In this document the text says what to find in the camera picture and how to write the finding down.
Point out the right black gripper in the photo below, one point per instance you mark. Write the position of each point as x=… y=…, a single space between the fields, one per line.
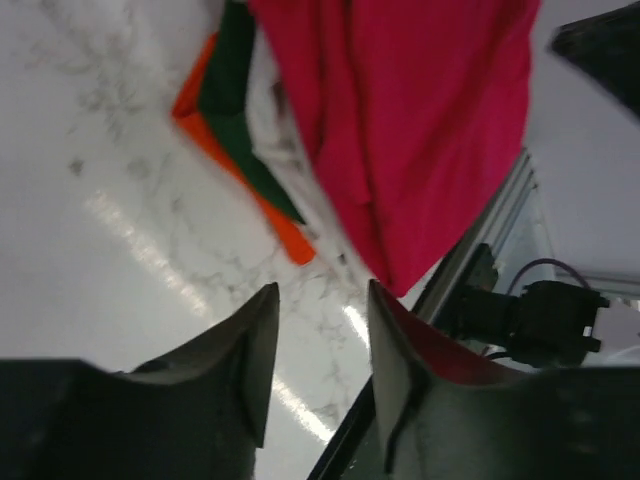
x=605 y=47

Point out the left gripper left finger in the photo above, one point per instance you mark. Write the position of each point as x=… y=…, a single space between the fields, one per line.
x=197 y=412

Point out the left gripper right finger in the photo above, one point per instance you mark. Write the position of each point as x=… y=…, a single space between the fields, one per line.
x=445 y=412

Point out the red t shirt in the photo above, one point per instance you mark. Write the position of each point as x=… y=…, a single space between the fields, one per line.
x=412 y=114

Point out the green t shirt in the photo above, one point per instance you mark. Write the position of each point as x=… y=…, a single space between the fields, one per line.
x=222 y=103

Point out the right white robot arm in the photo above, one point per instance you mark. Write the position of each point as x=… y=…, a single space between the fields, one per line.
x=554 y=279

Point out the aluminium rail extrusion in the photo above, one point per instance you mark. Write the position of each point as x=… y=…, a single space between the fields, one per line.
x=492 y=227

